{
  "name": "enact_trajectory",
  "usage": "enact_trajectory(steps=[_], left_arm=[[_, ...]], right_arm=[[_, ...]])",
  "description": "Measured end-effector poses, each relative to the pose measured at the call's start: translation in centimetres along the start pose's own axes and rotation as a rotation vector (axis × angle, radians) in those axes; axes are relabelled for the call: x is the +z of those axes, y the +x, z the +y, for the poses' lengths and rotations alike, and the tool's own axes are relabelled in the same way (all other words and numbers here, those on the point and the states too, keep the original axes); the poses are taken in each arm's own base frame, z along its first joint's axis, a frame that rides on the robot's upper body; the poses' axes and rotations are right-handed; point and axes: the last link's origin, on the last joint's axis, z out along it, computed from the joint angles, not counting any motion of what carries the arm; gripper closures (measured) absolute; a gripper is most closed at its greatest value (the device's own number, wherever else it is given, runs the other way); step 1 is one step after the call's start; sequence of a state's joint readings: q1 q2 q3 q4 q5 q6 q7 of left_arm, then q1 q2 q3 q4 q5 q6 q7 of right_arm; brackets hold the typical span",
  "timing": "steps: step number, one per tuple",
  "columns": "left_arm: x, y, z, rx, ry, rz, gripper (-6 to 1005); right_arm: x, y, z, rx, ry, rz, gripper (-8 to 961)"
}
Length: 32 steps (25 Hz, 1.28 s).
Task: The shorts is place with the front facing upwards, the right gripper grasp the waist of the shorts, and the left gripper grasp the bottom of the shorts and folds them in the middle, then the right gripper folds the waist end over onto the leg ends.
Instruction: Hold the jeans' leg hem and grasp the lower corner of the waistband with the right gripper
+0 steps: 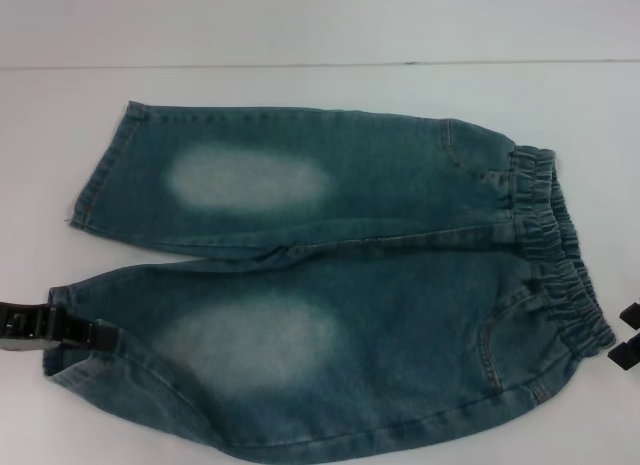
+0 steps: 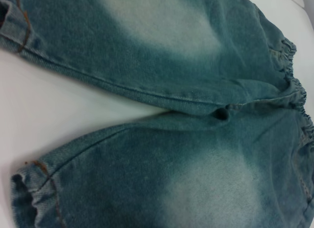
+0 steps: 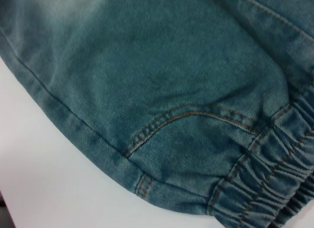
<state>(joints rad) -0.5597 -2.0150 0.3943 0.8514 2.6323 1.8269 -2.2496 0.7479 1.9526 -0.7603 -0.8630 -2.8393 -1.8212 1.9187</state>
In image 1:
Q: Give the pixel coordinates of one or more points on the blue denim shorts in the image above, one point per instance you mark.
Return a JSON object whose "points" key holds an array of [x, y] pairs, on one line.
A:
{"points": [[350, 185]]}

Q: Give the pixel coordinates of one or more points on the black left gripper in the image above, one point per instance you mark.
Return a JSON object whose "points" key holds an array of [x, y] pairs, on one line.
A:
{"points": [[10, 322]]}

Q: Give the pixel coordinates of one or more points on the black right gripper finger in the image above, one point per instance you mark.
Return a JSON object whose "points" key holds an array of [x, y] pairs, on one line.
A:
{"points": [[633, 315], [627, 355]]}

